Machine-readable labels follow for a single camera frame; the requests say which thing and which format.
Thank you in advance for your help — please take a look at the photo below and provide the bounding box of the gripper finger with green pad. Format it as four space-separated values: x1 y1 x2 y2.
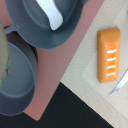
0 22 11 88

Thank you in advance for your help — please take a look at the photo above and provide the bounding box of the beige woven placemat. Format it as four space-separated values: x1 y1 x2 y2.
61 0 128 128

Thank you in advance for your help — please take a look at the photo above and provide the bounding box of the large grey pot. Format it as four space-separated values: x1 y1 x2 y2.
5 0 88 49

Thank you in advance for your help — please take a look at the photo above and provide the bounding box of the orange toy bread loaf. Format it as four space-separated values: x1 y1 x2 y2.
97 28 121 83

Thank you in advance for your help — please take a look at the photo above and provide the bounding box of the knife with orange handle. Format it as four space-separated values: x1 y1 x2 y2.
108 70 128 97

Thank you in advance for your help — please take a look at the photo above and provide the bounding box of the white blue toy tube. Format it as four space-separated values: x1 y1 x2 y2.
36 0 63 30

